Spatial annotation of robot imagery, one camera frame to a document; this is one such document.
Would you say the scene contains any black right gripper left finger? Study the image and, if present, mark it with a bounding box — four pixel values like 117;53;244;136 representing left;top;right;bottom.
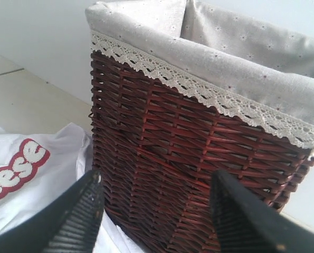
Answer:
0;170;104;252

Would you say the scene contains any white shirt with red lettering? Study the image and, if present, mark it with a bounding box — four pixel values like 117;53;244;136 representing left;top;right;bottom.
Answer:
0;124;141;252

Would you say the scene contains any cream lace cloth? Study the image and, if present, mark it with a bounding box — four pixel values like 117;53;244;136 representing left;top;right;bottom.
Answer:
85;1;314;156

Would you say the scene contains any dark brown wicker basket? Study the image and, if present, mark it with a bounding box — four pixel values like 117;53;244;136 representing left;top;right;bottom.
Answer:
91;51;314;252

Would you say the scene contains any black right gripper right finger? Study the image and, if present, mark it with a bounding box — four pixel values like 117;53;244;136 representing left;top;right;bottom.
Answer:
210;170;314;253

